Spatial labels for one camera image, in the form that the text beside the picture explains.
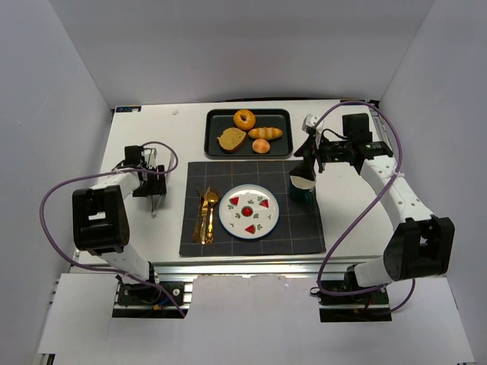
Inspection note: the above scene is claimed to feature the orange glazed donut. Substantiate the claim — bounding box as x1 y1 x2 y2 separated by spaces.
233 109 256 131

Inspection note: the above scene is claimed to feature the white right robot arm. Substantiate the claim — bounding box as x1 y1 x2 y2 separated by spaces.
289 113 455 293

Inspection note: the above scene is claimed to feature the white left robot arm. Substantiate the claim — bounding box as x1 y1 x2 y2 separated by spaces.
72 145 167 283

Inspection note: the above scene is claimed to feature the striped long bread roll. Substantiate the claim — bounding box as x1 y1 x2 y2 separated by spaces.
248 127 283 141

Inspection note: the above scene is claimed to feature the brown bread slice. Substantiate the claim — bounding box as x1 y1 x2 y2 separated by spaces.
217 127 247 153

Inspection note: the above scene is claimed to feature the green white mug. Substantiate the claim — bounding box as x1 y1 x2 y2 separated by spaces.
288 175 316 205

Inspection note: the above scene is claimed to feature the small round bun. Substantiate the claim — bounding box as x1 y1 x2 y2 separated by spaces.
252 138 271 154

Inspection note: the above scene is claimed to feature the gold knife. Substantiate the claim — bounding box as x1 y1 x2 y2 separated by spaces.
200 187 212 245

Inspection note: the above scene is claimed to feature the dark checked placemat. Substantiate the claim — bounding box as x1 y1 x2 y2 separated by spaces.
179 160 326 257

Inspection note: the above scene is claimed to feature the gold spoon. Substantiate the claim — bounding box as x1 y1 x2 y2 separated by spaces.
205 190 219 244

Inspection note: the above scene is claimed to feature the gold fork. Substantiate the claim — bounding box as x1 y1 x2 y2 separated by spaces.
193 187 204 243

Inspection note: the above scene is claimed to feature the white watermelon pattern plate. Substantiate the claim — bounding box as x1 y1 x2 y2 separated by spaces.
218 184 280 240

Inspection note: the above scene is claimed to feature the blue table label sticker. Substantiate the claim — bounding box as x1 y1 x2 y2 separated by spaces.
115 106 142 113

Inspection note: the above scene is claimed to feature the black baking tray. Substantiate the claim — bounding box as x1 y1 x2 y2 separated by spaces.
204 109 293 159

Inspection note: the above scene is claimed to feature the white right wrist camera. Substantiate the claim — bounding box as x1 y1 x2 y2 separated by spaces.
301 114 319 135

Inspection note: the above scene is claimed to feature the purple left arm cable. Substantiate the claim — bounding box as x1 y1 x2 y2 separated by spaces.
40 141 187 319

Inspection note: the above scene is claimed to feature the aluminium frame rail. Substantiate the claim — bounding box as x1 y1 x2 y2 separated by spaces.
49 262 385 305

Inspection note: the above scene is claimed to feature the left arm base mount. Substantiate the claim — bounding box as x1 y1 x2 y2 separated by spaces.
112 274 196 319

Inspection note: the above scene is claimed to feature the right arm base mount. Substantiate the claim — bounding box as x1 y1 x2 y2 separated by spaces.
309 265 392 323

